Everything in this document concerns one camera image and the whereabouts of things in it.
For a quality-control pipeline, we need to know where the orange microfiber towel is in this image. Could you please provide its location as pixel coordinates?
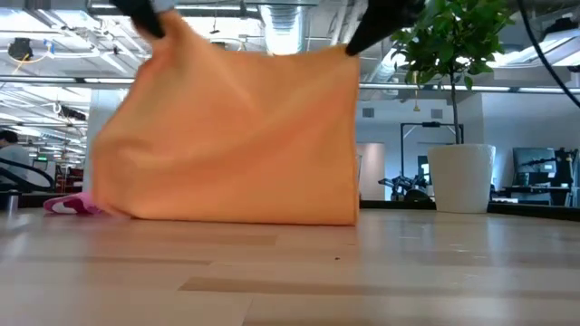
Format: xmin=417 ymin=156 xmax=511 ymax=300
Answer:
xmin=90 ymin=11 xmax=362 ymax=226

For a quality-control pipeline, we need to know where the pink microfiber towel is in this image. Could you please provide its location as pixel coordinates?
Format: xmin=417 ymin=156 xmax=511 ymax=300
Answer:
xmin=43 ymin=192 xmax=105 ymax=216

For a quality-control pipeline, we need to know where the white column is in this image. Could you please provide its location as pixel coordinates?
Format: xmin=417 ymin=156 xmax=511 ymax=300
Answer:
xmin=83 ymin=88 xmax=128 ymax=191

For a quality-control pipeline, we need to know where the black background machine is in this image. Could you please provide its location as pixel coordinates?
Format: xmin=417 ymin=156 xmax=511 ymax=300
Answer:
xmin=378 ymin=174 xmax=431 ymax=203

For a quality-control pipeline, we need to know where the green plant in white pot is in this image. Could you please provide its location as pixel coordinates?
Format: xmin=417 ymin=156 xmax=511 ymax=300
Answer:
xmin=390 ymin=0 xmax=517 ymax=215

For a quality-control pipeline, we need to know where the black curved bar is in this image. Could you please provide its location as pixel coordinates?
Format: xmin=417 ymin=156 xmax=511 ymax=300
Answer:
xmin=0 ymin=157 xmax=56 ymax=191

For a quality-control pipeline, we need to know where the person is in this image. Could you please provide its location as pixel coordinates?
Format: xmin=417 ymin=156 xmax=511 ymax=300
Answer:
xmin=0 ymin=129 xmax=31 ymax=185

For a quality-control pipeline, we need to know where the black computer monitor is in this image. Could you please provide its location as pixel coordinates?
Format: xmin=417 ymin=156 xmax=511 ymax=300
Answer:
xmin=513 ymin=147 xmax=556 ymax=187

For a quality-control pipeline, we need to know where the silver ceiling duct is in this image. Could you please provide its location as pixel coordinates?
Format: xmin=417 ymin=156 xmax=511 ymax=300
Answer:
xmin=257 ymin=0 xmax=310 ymax=56

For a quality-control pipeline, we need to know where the black metal stand frame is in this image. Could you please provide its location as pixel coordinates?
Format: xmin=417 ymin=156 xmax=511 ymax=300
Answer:
xmin=400 ymin=120 xmax=464 ymax=191

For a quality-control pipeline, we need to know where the black right camera cable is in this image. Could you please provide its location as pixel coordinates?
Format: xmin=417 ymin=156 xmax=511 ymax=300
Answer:
xmin=516 ymin=0 xmax=580 ymax=110

